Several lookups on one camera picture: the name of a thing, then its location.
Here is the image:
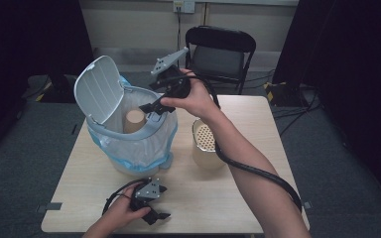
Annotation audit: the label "grey white lidded trash can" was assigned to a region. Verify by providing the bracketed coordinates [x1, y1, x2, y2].
[72, 55, 180, 179]

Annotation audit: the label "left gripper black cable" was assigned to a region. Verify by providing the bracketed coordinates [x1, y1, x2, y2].
[101, 178, 148, 214]

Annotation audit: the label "black stand base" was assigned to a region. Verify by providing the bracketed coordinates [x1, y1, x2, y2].
[263, 80, 310, 108]
[39, 73, 87, 104]

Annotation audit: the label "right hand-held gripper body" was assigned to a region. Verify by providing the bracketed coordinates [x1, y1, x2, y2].
[150, 46, 192, 100]

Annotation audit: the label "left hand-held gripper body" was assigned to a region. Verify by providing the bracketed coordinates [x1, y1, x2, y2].
[129, 177, 169, 211]

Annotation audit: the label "brown paper cup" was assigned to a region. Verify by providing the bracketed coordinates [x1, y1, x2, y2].
[122, 108, 148, 135]

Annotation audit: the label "black curtain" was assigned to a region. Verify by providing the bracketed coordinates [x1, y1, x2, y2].
[272, 0, 381, 212]
[0, 0, 99, 167]

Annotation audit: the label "person's right hand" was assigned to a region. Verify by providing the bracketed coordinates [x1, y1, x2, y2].
[160, 67, 221, 123]

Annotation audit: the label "person's left hand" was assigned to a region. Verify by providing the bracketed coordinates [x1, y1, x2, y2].
[106, 182, 152, 229]

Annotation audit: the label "white wall socket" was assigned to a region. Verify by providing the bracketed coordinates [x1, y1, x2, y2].
[172, 0, 196, 15]

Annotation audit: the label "black power cable on wall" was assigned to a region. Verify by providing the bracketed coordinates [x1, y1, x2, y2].
[175, 9, 188, 70]

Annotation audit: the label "black folding chair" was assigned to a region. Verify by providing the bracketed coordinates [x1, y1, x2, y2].
[182, 25, 258, 96]

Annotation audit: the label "black floor cables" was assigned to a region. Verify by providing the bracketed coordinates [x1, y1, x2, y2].
[272, 88, 322, 137]

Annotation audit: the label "beige bucket with perforated strainer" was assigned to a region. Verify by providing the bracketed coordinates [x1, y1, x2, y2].
[190, 117, 228, 172]

